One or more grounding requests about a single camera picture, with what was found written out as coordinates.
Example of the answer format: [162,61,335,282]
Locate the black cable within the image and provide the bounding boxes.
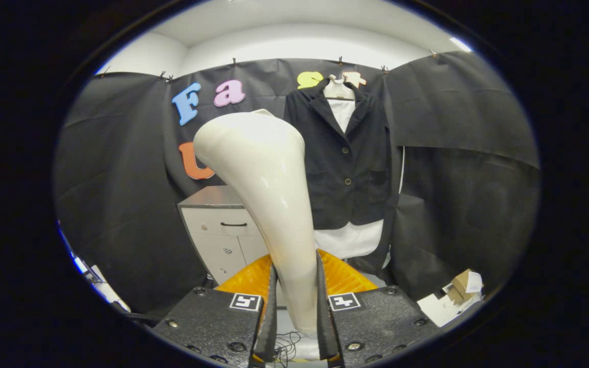
[113,302,160,323]

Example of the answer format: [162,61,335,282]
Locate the white mannequin torso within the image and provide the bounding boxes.
[314,74,384,260]

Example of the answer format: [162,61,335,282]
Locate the white paper sheet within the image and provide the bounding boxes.
[70,253,131,313]

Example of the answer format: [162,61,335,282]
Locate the black backdrop cloth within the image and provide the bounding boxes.
[53,50,540,315]

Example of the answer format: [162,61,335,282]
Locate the black button jacket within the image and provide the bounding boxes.
[283,79,393,231]

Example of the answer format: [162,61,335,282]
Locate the small cardboard box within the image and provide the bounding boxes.
[448,269,483,303]

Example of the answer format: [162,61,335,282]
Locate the thin black floor cables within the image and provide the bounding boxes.
[273,330,303,366]

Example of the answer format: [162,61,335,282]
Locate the grey drawer cabinet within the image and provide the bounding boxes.
[177,185,270,285]

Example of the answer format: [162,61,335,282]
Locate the white flat packaging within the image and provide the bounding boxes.
[416,289,482,328]

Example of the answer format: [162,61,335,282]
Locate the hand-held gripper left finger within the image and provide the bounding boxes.
[152,250,277,367]

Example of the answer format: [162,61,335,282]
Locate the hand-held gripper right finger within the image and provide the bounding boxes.
[316,250,438,366]

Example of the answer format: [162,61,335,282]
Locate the white garment steamer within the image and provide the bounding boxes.
[193,109,321,360]

